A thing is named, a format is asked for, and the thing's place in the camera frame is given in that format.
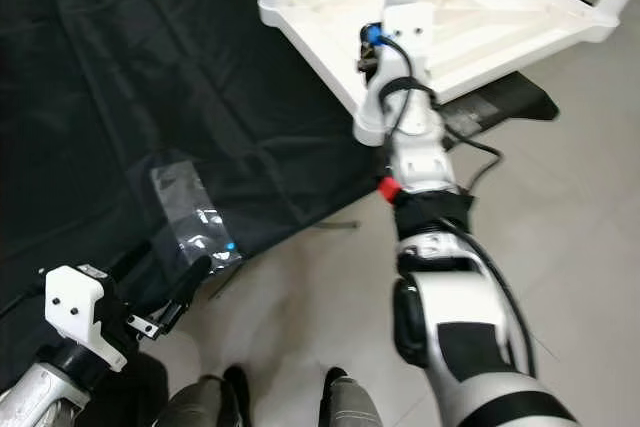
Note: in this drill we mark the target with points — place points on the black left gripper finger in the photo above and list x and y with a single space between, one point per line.
128 260
185 297

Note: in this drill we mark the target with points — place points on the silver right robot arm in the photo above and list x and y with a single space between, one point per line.
460 317

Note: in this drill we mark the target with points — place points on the grey robot left leg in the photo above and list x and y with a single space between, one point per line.
200 402

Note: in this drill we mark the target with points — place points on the grey robot leg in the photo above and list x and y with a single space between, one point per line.
200 402
352 402

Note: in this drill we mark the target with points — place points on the red connector block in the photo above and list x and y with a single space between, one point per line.
389 189

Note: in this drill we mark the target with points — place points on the white plastic table top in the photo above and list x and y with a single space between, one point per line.
510 17

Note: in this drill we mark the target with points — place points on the black tablecloth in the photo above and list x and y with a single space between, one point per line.
140 97

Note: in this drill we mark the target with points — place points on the grey robot right leg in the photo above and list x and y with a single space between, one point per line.
352 402

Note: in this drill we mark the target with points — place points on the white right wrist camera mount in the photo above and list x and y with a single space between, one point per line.
410 25

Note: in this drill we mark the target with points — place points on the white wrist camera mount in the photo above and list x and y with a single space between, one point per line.
410 25
80 307

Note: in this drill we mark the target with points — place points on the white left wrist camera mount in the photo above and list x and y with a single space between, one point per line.
80 307

